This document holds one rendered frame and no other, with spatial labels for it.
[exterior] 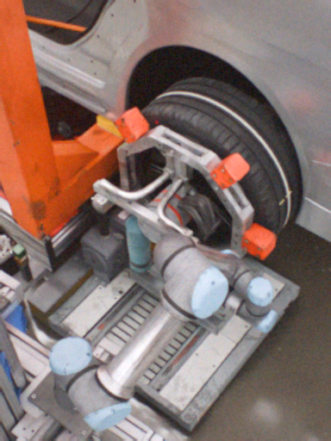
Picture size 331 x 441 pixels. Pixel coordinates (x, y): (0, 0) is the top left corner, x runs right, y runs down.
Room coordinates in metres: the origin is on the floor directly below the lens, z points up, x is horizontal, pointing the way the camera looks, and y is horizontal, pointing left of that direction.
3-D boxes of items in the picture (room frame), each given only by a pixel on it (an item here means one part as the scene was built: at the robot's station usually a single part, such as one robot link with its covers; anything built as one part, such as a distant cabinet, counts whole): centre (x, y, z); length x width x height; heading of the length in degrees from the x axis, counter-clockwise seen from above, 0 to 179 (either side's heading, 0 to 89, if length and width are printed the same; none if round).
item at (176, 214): (1.49, -0.03, 0.85); 0.21 x 0.14 x 0.14; 140
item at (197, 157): (1.54, -0.07, 0.85); 0.54 x 0.07 x 0.54; 50
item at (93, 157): (2.00, 0.28, 0.69); 0.52 x 0.17 x 0.35; 140
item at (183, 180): (1.38, -0.07, 1.03); 0.19 x 0.18 x 0.11; 140
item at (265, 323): (1.06, -0.28, 0.85); 0.11 x 0.08 x 0.09; 50
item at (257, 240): (1.34, -0.32, 0.85); 0.09 x 0.08 x 0.07; 50
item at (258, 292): (1.08, -0.27, 0.95); 0.11 x 0.08 x 0.11; 35
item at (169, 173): (1.51, 0.08, 1.03); 0.19 x 0.18 x 0.11; 140
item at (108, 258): (1.83, 0.17, 0.26); 0.42 x 0.18 x 0.35; 140
